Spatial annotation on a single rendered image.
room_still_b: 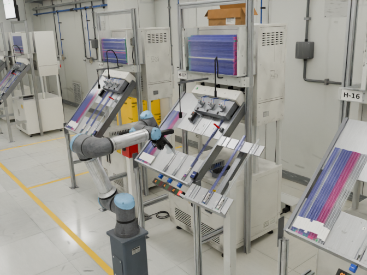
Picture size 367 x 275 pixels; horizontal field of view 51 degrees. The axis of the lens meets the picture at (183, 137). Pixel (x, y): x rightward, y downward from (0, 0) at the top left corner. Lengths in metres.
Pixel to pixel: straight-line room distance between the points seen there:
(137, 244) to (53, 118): 4.91
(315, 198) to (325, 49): 2.22
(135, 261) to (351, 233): 1.23
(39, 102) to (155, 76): 3.32
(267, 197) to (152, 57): 1.80
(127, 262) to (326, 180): 1.22
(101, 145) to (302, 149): 2.71
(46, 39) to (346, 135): 5.54
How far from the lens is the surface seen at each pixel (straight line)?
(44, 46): 6.90
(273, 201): 3.28
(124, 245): 2.34
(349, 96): 2.24
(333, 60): 4.00
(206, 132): 2.77
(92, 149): 2.10
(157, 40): 3.98
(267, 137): 4.61
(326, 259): 2.42
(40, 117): 6.93
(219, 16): 3.27
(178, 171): 2.70
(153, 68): 3.96
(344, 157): 2.14
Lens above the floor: 1.74
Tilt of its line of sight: 16 degrees down
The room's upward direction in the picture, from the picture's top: 2 degrees counter-clockwise
